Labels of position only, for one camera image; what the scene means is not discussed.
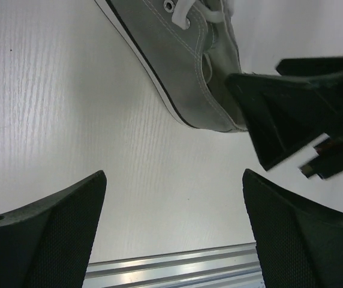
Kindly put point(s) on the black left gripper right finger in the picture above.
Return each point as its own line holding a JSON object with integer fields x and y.
{"x": 299, "y": 242}

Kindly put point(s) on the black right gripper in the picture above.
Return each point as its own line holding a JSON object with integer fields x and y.
{"x": 284, "y": 113}

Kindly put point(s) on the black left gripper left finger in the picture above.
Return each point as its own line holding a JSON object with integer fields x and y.
{"x": 48, "y": 243}

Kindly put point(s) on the grey sneaker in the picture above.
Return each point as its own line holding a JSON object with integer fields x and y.
{"x": 188, "y": 48}

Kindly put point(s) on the aluminium mounting rail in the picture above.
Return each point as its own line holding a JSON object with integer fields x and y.
{"x": 228, "y": 266}

